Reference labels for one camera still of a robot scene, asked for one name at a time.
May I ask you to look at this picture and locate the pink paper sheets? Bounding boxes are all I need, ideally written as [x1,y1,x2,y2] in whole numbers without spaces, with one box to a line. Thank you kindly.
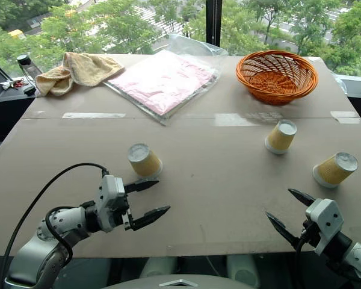
[107,50,218,117]

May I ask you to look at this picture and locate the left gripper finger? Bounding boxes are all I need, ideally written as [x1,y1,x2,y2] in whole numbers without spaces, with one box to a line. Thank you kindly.
[131,205,171,232]
[124,179,160,194]

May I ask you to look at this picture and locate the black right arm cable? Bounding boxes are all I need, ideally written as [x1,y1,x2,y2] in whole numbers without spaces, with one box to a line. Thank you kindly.
[294,221,361,285]

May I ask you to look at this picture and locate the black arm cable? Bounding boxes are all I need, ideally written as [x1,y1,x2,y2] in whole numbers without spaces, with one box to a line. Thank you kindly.
[294,221,361,285]
[0,163,110,289]

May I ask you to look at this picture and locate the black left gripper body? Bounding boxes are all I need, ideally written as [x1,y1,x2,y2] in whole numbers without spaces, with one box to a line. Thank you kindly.
[120,194,137,232]

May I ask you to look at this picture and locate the grey rounded shape under table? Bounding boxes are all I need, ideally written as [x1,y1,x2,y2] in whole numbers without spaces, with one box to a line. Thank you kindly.
[227,255,261,288]

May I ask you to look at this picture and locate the clear bottle with black cap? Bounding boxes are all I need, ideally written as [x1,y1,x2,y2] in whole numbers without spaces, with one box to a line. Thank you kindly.
[16,54,42,91]

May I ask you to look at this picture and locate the beige terry towel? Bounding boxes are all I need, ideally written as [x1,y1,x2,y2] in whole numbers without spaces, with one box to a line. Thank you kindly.
[34,51,126,98]

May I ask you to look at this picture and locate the yellow ribbed paper cup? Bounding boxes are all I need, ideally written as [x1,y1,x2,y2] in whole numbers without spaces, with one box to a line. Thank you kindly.
[312,151,359,189]
[264,119,298,155]
[126,143,164,178]

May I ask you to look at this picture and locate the pink cloth in plastic bag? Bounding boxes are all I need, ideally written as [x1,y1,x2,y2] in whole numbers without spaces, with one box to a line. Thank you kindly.
[103,33,230,126]

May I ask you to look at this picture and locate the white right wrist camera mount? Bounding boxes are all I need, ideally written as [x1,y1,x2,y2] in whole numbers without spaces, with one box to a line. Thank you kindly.
[304,197,345,256]

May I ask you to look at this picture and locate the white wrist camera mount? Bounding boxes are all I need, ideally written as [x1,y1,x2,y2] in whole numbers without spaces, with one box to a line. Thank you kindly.
[95,174,129,233]
[304,197,345,256]

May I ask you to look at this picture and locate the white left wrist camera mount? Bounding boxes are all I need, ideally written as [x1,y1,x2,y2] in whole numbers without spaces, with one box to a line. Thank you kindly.
[95,174,129,233]

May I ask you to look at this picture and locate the orange wicker basket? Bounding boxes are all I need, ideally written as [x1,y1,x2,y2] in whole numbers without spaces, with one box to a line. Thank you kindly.
[235,49,319,106]

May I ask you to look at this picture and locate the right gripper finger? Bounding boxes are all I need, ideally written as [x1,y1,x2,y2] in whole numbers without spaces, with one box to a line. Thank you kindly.
[288,188,317,208]
[265,211,302,250]

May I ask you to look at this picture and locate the black window frame post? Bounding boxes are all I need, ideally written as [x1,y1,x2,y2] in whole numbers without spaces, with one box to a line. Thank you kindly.
[205,0,224,43]

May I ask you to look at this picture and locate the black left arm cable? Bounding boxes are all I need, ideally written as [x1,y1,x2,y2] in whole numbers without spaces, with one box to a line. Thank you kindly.
[0,163,110,289]

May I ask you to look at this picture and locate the clear tape strip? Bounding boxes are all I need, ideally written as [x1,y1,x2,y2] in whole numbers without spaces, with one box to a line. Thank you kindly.
[61,111,126,119]
[330,110,361,125]

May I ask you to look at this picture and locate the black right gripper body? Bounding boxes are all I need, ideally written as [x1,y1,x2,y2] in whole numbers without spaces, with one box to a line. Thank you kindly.
[297,220,321,251]

